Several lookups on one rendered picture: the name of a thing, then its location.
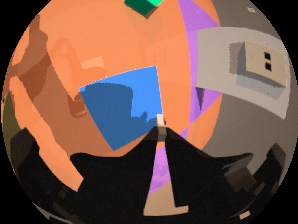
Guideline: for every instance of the blue flat square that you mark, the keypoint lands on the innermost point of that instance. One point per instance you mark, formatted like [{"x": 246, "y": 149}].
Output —
[{"x": 124, "y": 106}]

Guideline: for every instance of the green cube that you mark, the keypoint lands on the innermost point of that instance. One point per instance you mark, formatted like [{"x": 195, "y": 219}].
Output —
[{"x": 144, "y": 6}]

